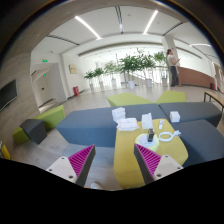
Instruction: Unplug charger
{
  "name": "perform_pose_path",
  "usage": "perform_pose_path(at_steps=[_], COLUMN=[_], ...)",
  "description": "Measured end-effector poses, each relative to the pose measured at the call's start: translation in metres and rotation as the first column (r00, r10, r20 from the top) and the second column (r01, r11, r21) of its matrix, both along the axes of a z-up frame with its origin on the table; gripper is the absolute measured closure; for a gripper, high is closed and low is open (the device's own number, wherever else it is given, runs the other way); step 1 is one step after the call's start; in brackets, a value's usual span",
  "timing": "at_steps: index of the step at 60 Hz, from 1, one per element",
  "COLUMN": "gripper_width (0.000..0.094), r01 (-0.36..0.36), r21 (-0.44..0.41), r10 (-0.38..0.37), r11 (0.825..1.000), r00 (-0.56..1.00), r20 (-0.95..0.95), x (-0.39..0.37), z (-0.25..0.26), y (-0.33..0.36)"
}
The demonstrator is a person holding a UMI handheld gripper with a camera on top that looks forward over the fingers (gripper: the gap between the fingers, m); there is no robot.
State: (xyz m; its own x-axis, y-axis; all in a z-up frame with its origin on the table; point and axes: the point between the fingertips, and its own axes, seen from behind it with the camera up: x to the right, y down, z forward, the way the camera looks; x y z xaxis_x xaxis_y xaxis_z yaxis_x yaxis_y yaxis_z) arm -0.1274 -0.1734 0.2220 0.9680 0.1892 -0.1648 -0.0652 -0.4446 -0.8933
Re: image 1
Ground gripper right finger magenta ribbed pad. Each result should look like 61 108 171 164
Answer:
133 143 184 185

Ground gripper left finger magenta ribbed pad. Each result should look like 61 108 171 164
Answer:
45 143 97 188

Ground black charger plug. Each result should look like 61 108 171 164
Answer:
148 128 155 142

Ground yellow-green table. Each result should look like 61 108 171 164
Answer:
114 122 188 189

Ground grey sofa left section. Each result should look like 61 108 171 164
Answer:
56 104 167 147

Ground grey sofa section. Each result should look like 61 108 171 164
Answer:
56 104 167 147
160 102 224 167

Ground white upright pouch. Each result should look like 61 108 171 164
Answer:
141 113 153 129

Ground small white stick device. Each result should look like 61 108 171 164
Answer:
159 119 164 130

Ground white patterned tissue pack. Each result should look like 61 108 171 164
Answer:
117 118 139 131

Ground white cube box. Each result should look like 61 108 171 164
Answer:
170 111 180 122

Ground green bench left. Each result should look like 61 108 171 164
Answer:
13 105 65 144

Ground stacked white boxes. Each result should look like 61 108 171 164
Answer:
112 107 126 122

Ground dark grey ottoman left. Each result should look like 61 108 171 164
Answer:
20 119 47 144

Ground grey sofa right section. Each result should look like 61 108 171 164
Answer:
160 102 224 167

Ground green ottoman far centre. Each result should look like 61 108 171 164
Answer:
107 92 152 107

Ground green ottoman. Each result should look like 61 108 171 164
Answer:
156 90 186 104
107 92 152 107

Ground green ottoman far right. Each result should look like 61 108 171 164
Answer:
156 90 186 104

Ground red fire extinguisher box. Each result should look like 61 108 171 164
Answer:
73 86 80 96

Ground potted plant far left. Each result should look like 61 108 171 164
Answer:
84 70 95 91

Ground potted plant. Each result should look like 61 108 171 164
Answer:
94 67 104 90
120 55 141 89
84 70 95 91
137 50 155 88

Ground wooden bench right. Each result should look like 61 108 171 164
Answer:
204 91 224 112

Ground wooden reception counter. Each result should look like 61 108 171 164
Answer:
178 67 214 88

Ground potted plant centre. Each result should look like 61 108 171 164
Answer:
120 55 141 89

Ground potted plant right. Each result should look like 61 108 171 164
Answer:
137 50 155 88

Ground standing person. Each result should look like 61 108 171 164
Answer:
166 49 179 90

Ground coiled white cable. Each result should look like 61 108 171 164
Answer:
158 129 182 143

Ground framed picture on wall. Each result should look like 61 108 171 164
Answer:
69 64 77 74

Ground wall mounted black television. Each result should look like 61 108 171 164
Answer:
0 79 18 111

